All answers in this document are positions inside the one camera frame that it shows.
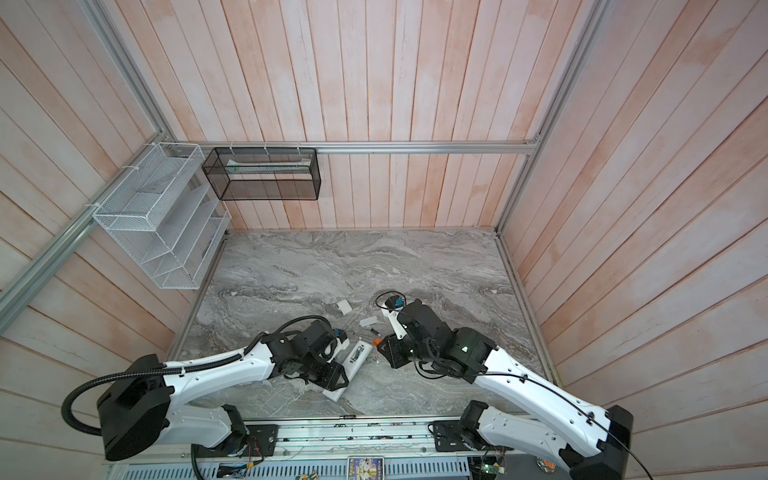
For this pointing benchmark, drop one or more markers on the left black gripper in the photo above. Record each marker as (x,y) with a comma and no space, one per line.
(330,381)

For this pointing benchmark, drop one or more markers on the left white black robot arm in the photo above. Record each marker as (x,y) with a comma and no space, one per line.
(152,403)

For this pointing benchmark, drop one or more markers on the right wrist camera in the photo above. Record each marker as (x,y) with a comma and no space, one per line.
(392,307)

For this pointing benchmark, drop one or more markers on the black mesh basket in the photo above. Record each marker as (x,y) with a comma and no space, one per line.
(263,173)

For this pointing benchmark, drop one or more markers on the colourful card box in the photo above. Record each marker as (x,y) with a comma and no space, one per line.
(365,468)

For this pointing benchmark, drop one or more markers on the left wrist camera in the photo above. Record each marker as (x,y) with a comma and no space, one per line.
(340,335)

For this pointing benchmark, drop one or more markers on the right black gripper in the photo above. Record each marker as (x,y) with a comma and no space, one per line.
(392,352)

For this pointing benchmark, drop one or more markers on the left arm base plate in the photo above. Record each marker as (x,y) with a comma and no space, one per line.
(257,440)

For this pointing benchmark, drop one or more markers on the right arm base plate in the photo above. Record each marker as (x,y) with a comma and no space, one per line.
(457,435)

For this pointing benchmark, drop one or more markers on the white TV remote battery cover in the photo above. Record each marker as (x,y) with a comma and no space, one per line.
(368,322)

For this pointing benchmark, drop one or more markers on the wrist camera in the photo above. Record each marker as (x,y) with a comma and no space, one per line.
(392,307)
(340,335)

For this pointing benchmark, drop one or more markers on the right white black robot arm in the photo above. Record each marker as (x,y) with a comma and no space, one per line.
(586,440)

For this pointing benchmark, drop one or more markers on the white wire mesh shelf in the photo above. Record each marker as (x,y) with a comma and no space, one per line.
(166,219)

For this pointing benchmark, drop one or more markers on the long white TV remote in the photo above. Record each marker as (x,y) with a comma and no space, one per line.
(352,364)

